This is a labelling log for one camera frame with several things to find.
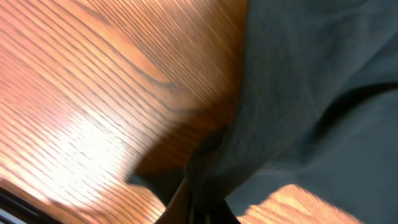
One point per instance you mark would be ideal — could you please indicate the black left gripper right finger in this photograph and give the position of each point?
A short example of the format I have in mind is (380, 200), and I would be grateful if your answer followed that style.
(225, 215)

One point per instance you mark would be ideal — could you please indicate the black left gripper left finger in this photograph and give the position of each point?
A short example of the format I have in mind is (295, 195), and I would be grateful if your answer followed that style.
(179, 210)

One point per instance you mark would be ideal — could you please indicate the black t-shirt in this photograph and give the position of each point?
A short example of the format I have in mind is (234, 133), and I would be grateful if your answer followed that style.
(317, 108)

